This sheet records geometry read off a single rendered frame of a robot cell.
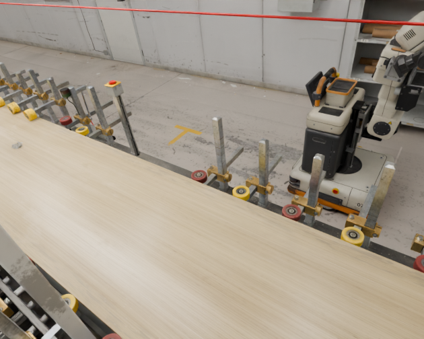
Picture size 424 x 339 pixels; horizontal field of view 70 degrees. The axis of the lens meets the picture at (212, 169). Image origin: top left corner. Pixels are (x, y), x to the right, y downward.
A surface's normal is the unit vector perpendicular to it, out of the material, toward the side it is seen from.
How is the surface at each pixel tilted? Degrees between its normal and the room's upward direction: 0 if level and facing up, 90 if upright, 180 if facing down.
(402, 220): 0
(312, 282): 0
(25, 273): 90
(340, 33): 90
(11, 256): 90
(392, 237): 0
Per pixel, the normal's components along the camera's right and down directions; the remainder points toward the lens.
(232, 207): -0.11, -0.77
